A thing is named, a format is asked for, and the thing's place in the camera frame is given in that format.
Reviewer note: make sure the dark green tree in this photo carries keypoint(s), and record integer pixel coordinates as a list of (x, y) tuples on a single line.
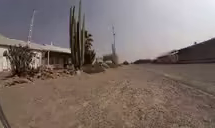
[(89, 50)]

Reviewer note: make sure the utility pole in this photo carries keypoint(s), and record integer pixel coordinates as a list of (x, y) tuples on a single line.
[(113, 41)]

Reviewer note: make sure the brown dirt gravel ground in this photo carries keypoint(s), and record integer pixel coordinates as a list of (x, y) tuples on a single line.
[(105, 100)]

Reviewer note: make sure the tall green column cactus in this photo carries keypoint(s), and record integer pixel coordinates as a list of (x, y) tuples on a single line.
[(77, 40)]

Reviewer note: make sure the pile of brown rocks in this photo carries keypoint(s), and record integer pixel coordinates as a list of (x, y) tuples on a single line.
[(45, 73)]

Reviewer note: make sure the white low house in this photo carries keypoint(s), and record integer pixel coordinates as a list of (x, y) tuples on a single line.
[(45, 55)]

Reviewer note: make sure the thin metal antenna mast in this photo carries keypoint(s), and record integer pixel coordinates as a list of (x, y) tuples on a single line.
[(30, 28)]

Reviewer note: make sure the grey asphalt road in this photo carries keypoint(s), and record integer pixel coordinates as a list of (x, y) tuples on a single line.
[(195, 75)]

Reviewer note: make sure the long dark building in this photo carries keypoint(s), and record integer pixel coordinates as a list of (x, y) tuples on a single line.
[(195, 53)]

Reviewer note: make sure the dark leafy bush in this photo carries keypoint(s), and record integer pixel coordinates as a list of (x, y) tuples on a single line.
[(19, 60)]

